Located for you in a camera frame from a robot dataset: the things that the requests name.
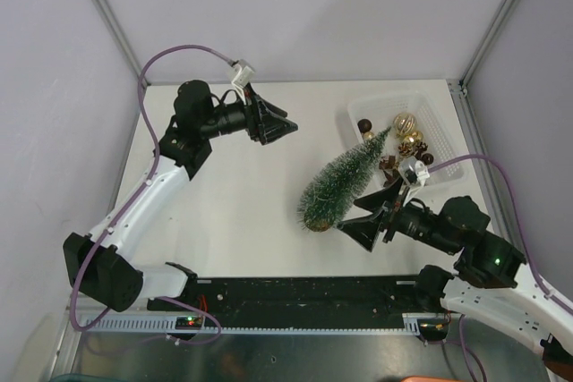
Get large gold striped bauble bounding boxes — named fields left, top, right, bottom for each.
left=392, top=112, right=417, bottom=137

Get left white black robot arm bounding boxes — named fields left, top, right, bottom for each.
left=64, top=81, right=298, bottom=312

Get gold bauble cluster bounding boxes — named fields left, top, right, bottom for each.
left=401, top=130, right=424, bottom=145

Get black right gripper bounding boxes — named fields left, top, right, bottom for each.
left=336, top=175, right=459, bottom=254

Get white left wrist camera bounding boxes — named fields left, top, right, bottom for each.
left=229, top=59, right=255, bottom=98

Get right aluminium frame post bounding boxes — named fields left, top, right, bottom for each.
left=458, top=0, right=520, bottom=89

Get dark brown bauble top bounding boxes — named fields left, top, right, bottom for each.
left=357, top=118, right=372, bottom=133

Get pine cone ornament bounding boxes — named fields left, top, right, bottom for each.
left=398, top=141, right=428, bottom=159

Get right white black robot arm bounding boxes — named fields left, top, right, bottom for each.
left=337, top=186, right=572, bottom=381

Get small green bottlebrush christmas tree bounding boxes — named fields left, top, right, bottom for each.
left=296, top=128, right=390, bottom=233

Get left aluminium frame post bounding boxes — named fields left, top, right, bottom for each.
left=91, top=0, right=142, bottom=78

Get brown ribbon bow ornaments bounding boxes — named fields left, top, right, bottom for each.
left=379, top=155, right=399, bottom=187

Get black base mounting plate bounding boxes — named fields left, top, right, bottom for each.
left=147, top=273, right=449, bottom=329

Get white slotted cable duct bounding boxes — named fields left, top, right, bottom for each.
left=89, top=315, right=448, bottom=335

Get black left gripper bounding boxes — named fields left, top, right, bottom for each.
left=200, top=83, right=296, bottom=145

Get small dark brown bauble right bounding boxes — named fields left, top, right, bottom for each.
left=422, top=153, right=434, bottom=166

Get aluminium frame post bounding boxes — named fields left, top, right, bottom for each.
left=458, top=0, right=520, bottom=89
left=91, top=0, right=142, bottom=78

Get white perforated plastic basket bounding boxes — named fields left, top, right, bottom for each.
left=347, top=90, right=466, bottom=190

